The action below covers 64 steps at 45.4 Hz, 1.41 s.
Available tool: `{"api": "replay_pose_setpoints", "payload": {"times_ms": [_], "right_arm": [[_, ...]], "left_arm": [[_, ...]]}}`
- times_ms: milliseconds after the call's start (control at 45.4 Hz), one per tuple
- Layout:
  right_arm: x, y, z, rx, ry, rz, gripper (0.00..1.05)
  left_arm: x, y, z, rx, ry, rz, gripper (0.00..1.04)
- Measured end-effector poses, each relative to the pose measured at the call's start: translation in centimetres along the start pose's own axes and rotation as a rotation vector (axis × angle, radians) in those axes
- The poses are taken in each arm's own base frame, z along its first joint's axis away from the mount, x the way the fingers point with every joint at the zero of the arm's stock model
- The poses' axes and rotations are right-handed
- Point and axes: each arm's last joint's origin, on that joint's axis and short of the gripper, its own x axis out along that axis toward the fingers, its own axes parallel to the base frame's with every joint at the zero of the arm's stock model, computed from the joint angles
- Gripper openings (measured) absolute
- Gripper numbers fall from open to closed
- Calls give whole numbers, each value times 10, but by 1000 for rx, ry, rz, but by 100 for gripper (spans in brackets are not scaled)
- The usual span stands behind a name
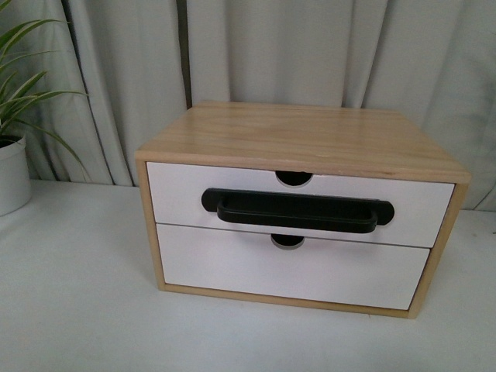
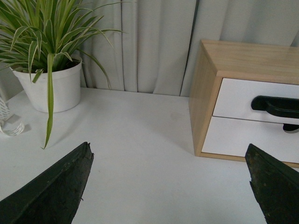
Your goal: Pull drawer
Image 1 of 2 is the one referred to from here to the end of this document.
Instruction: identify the wooden two-drawer cabinet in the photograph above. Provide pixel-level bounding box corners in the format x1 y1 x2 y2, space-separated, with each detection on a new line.
136 102 470 319

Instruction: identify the white drawer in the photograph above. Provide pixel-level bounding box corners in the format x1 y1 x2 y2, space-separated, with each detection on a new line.
147 162 454 248
157 225 429 310

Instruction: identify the black drawer handle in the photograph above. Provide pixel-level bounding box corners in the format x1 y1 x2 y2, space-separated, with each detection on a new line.
201 188 395 234

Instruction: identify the green spider plant left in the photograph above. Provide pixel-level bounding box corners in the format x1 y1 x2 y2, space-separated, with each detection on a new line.
1 19 83 165

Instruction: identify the grey curtain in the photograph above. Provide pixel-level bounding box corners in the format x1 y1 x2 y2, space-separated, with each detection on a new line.
1 1 495 211

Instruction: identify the white plant pot left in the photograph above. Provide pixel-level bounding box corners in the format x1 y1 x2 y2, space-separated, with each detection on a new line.
1 136 32 216

